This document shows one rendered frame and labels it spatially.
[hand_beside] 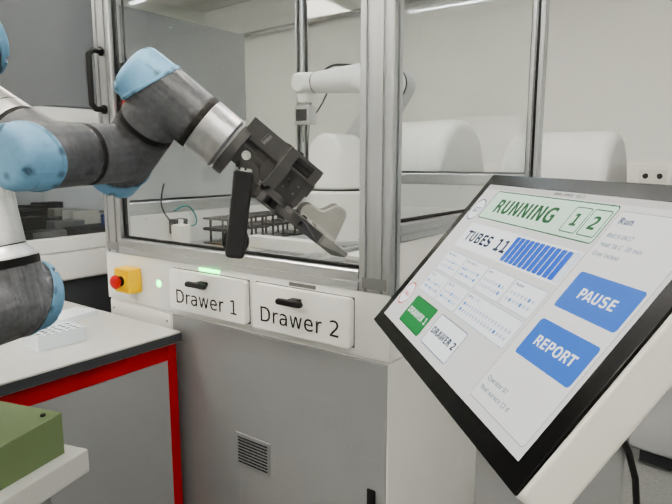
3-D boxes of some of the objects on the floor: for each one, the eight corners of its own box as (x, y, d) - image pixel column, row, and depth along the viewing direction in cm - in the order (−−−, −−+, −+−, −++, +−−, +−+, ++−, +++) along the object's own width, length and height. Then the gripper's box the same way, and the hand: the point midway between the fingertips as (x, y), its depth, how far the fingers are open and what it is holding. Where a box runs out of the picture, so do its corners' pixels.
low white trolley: (-22, 736, 125) (-60, 400, 113) (-122, 606, 161) (-158, 342, 149) (192, 581, 171) (181, 331, 159) (76, 507, 207) (61, 299, 196)
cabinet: (387, 699, 133) (393, 365, 121) (122, 531, 194) (108, 297, 181) (526, 503, 209) (538, 286, 197) (304, 427, 270) (303, 256, 257)
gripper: (253, 113, 71) (383, 222, 75) (253, 118, 80) (368, 216, 84) (209, 168, 71) (341, 273, 76) (213, 167, 80) (331, 262, 85)
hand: (335, 253), depth 80 cm, fingers closed
